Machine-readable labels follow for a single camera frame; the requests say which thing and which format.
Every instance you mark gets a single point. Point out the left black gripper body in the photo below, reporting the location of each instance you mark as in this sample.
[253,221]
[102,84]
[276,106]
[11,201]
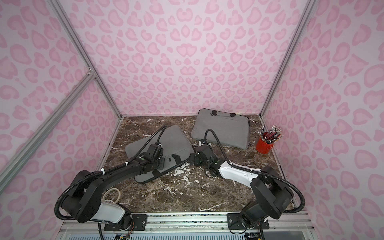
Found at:
[163,162]

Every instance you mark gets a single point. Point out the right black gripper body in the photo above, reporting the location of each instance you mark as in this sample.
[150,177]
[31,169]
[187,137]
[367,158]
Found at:
[196,157]

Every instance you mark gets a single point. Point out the grey laptop bag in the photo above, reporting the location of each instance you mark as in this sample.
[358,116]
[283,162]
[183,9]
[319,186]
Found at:
[231,129]
[176,150]

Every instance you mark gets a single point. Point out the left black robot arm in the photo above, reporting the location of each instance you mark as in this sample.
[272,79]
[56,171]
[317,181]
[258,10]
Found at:
[82,200]

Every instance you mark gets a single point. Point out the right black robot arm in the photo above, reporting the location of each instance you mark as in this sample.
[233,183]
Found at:
[272,195]

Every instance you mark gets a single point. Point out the red pen cup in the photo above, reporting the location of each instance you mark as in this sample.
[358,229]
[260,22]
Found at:
[262,147]

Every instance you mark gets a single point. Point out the pens bundle in cup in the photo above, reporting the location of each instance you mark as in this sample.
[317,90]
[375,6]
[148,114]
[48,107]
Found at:
[270,136]

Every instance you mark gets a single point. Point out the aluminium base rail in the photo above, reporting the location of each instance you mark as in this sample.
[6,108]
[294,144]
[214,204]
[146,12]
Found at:
[196,226]

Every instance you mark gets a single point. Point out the aluminium frame brace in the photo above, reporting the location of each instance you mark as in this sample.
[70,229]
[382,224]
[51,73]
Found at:
[19,160]

